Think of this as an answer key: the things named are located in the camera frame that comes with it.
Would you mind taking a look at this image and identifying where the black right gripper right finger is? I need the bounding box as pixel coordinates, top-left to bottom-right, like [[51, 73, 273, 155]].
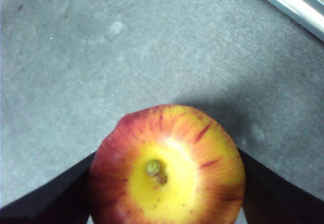
[[237, 147, 324, 224]]

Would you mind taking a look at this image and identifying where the cream Toshiba toaster oven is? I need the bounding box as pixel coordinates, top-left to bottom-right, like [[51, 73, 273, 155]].
[[239, 0, 324, 42]]

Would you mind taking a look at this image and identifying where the red yellow apple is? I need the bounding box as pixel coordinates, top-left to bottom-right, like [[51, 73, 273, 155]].
[[88, 103, 247, 224]]

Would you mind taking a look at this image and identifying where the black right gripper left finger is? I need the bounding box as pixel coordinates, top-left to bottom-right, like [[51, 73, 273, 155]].
[[0, 151, 98, 224]]

